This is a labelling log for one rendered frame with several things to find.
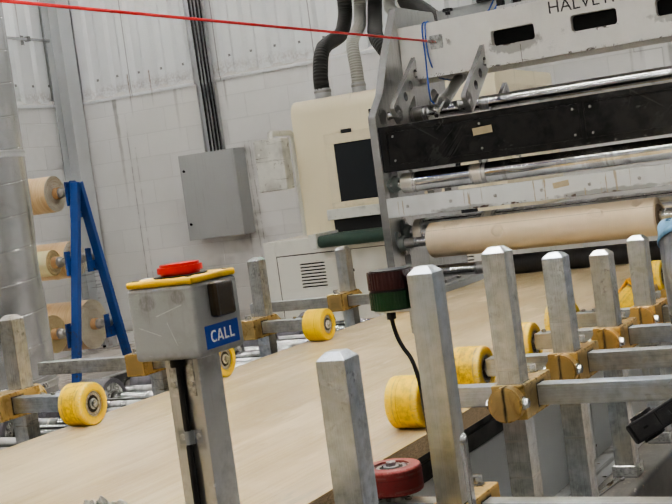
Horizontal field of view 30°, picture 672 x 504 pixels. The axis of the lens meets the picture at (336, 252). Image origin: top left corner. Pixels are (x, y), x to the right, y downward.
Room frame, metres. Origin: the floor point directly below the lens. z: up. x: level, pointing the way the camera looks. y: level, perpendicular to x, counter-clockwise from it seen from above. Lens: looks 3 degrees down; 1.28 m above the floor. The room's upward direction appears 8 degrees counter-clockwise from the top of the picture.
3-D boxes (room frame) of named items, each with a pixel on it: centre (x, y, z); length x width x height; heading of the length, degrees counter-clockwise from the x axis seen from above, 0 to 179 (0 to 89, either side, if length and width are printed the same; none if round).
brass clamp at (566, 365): (2.01, -0.35, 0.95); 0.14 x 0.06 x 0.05; 152
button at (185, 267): (1.10, 0.14, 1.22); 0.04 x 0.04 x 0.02
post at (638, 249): (2.43, -0.58, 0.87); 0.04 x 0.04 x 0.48; 62
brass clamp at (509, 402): (1.79, -0.24, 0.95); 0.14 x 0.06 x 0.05; 152
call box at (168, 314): (1.10, 0.14, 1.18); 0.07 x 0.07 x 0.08; 62
